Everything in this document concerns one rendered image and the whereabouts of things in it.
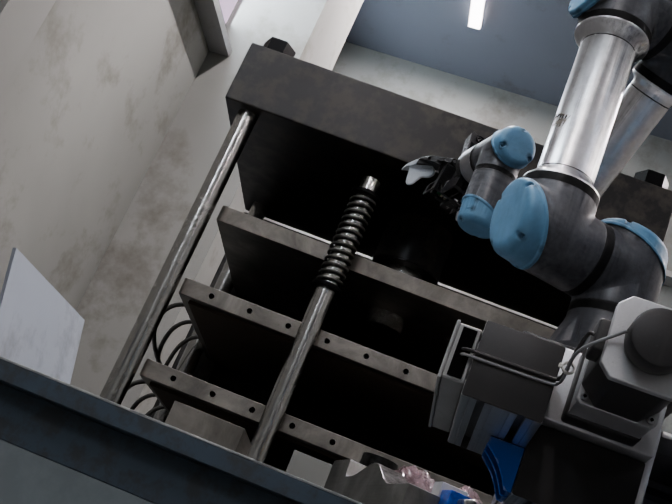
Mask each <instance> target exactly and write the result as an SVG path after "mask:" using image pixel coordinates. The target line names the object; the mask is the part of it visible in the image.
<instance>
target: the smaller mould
mask: <svg viewBox="0 0 672 504"><path fill-rule="evenodd" d="M165 423H166V424H169V425H171V426H174V427H176V428H179V429H181V430H183V431H186V432H188V433H191V434H193V435H196V436H198V437H201V438H203V439H206V440H208V441H211V442H213V443H215V444H218V445H220V446H223V447H225V448H228V449H230V450H233V451H235V452H238V453H240V454H243V455H245V456H247V455H248V453H249V450H250V448H251V443H250V440H249V438H248V435H247V433H246V430H245V428H243V427H240V426H238V425H235V424H233V423H230V422H228V421H225V420H223V419H220V418H218V417H215V416H213V415H210V414H208V413H205V412H203V411H200V410H198V409H195V408H193V407H190V406H188V405H186V404H183V403H181V402H178V401H176V400H175V401H174V403H173V405H172V408H171V410H170V412H169V414H168V416H167V418H166V421H165Z"/></svg>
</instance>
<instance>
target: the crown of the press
mask: <svg viewBox="0 0 672 504"><path fill-rule="evenodd" d="M295 54H296V52H295V51H294V49H293V48H292V47H291V45H290V44H289V43H288V42H287V41H284V40H281V39H278V38H275V37H271V38H270V39H269V40H267V41H266V42H265V44H264V46H261V45H258V44H255V43H252V44H251V45H250V47H249V49H248V51H247V53H246V55H245V57H244V59H243V61H242V64H241V66H240V68H239V70H238V72H237V74H236V76H235V78H234V80H233V82H232V84H231V86H230V88H229V90H228V92H227V94H226V96H225V98H226V104H227V109H228V115H229V121H230V126H231V125H232V123H233V121H234V119H235V117H236V115H237V113H238V111H239V109H247V110H249V111H251V112H253V113H254V114H255V115H256V116H257V121H256V123H255V125H254V127H253V129H252V131H251V134H250V136H249V138H248V140H247V142H246V144H245V146H244V148H243V150H242V152H241V154H240V156H239V159H238V161H237V165H238V171H239V176H240V182H241V188H242V193H243V199H244V204H245V209H246V210H247V211H249V210H250V208H251V206H252V204H253V202H260V203H262V204H264V205H266V206H267V207H268V211H267V214H266V216H265V217H266V218H269V219H271V220H274V221H277V222H279V223H282V224H285V225H287V226H290V227H293V228H295V229H298V230H301V231H303V232H306V233H309V234H311V235H314V236H317V237H319V238H322V239H325V240H327V241H330V242H333V236H335V235H336V230H337V229H338V228H339V227H338V225H339V223H340V222H342V221H341V218H342V216H343V215H344V211H345V209H347V204H348V203H349V202H350V201H349V199H350V197H351V196H352V195H351V190H352V188H353V187H359V185H360V183H361V181H362V178H363V177H364V176H370V177H373V178H375V179H377V180H378V181H379V182H380V187H379V189H378V192H377V195H378V196H379V198H380V201H379V204H377V205H376V206H375V207H372V209H373V211H374V212H373V213H372V214H369V215H370V216H371V219H370V220H366V221H367V222H368V226H366V227H364V228H365V232H364V233H360V234H361V235H362V236H363V238H362V239H361V240H358V241H359V242H360V245H359V246H355V247H356V249H357V252H359V253H362V254H365V255H367V256H370V257H373V259H372V261H373V262H376V263H378V264H381V265H384V266H386V267H389V268H392V269H394V270H397V271H400V272H402V273H405V274H408V275H410V276H413V277H416V278H418V279H421V280H424V281H426V282H429V283H432V284H434V285H437V284H438V282H439V283H442V284H444V285H447V286H450V287H452V288H455V289H458V290H460V291H463V292H466V293H468V294H471V295H474V296H476V297H479V298H482V299H484V300H487V301H490V302H492V303H495V304H498V305H500V306H503V307H506V308H508V309H511V310H514V311H516V312H519V313H522V314H524V315H527V316H530V317H532V318H535V319H538V320H540V321H543V322H546V323H548V324H551V325H554V326H556V327H559V324H560V321H561V318H565V317H566V314H567V311H568V308H569V304H570V301H571V296H569V295H568V294H566V293H564V292H562V291H560V290H559V289H557V288H555V287H553V286H552V285H550V284H548V283H546V282H544V281H542V280H541V279H539V278H537V277H535V276H533V275H532V274H530V273H528V272H526V271H524V270H520V269H518V268H516V267H514V266H513V265H512V264H511V263H510V262H509V261H507V260H505V259H504V258H502V257H501V256H499V255H498V254H497V253H496V252H495V251H494V249H493V246H492V245H491V242H490V238H489V239H483V238H478V237H477V236H472V235H470V234H468V233H466V232H465V231H463V230H462V229H461V228H460V226H459V225H458V222H457V221H456V220H455V217H456V213H457V212H456V213H454V214H452V215H449V213H450V212H451V210H452V209H450V210H448V211H445V210H444V209H443V208H441V207H440V204H441V203H442V202H441V203H439V202H438V201H437V200H436V199H435V198H436V197H434V196H432V195H431V194H430V192H431V191H430V192H428V193H426V194H425V195H422V194H423V192H424V190H425V189H426V187H427V185H429V184H431V183H432V182H434V181H436V179H437V177H438V175H439V172H438V170H436V172H435V174H434V176H432V177H431V178H421V179H419V180H418V181H417V182H415V183H414V184H413V185H407V184H406V178H407V175H408V171H403V170H402V168H403V167H404V166H405V165H406V164H408V163H409V162H412V161H414V160H417V159H419V158H421V157H425V156H430V155H434V156H440V157H449V158H455V159H456V160H458V158H459V157H460V156H461V153H462V150H463V146H464V143H465V140H466V139H467V138H468V136H469V135H470V134H471V133H472V132H475V133H476V134H478V135H480V136H482V137H483V138H484V139H487V138H488V137H490V136H491V135H493V134H494V133H495V132H496V131H498V129H496V128H493V127H490V126H487V125H484V124H482V123H479V122H476V121H473V120H470V119H467V118H465V117H462V116H459V115H456V114H453V113H450V112H448V111H445V110H442V109H439V108H436V107H433V106H431V105H428V104H425V103H422V102H419V101H417V100H414V99H411V98H408V97H405V96H402V95H400V94H397V93H394V92H391V91H388V90H385V89H383V88H380V87H377V86H374V85H371V84H368V83H366V82H363V81H360V80H357V79H354V78H352V77H349V76H346V75H343V74H340V73H337V72H335V71H332V70H329V69H326V68H323V67H320V66H318V65H315V64H312V63H309V62H306V61H304V60H301V59H298V58H295V57H294V56H295ZM668 186H669V184H668V181H667V178H666V175H664V174H662V173H659V172H656V171H653V170H650V169H648V170H644V171H640V172H637V173H635V175H634V177H631V176H628V175H626V174H623V173H619V174H618V175H617V177H616V178H615V179H614V181H613V182H612V183H611V184H610V186H609V187H608V188H607V190H606V191H605V192H604V193H603V195H602V196H601V197H600V201H599V205H598V208H597V211H596V214H595V217H596V218H597V219H599V220H603V219H607V218H621V219H626V220H627V222H629V223H631V222H636V223H638V224H640V225H642V226H644V227H646V228H648V229H649V230H651V231H652V232H653V233H654V234H656V235H657V236H658V237H659V238H660V239H661V241H662V242H663V243H664V239H665V236H666V233H667V229H668V226H669V222H670V219H671V216H672V191H671V190H668ZM364 324H365V325H366V326H367V327H368V328H369V329H371V330H372V331H374V332H376V333H379V334H381V335H384V336H387V337H392V338H399V337H400V336H401V333H402V330H403V328H404V325H405V321H404V319H403V318H401V317H400V316H398V315H397V314H395V313H393V312H391V311H388V310H385V309H382V308H377V307H372V308H370V309H369V311H368V314H367V316H366V319H365V321H364Z"/></svg>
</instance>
